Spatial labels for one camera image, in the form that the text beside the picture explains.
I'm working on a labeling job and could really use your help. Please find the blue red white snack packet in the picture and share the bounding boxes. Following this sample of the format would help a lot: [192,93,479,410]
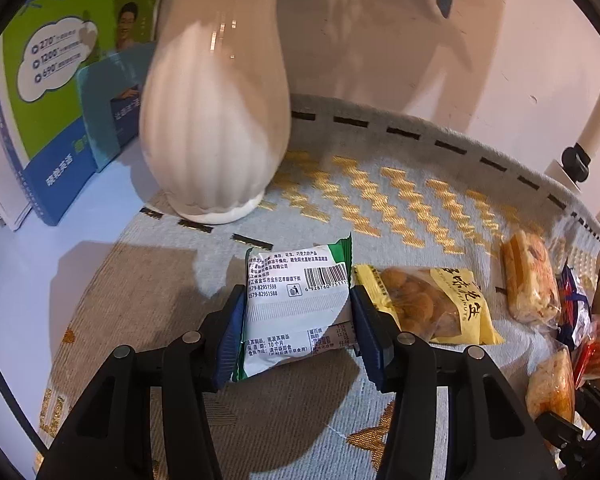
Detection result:
[557,263,592,352]

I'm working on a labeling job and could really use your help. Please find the orange cracker snack packet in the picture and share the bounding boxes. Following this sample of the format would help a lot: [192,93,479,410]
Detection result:
[502,230,562,328]

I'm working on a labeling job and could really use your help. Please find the green white snack packet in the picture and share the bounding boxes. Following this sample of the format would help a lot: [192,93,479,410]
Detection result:
[233,237,358,382]

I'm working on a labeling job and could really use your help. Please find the orange translucent snack packet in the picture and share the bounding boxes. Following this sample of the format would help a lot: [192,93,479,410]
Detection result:
[526,348,576,422]

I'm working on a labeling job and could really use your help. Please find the yellow peanut snack packet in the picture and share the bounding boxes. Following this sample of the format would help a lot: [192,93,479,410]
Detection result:
[353,264,505,346]

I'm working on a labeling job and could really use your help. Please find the white lamp pole black knob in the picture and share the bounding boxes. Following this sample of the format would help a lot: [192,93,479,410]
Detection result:
[545,94,600,194]

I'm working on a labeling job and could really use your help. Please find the grey gold woven table mat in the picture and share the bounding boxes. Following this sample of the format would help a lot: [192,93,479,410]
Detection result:
[38,95,600,479]

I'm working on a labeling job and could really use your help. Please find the green blue book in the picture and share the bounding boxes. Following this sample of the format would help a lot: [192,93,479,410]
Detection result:
[0,0,159,226]

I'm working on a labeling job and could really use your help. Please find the white ribbed ceramic vase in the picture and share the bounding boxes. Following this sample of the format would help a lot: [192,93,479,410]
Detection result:
[140,0,291,224]

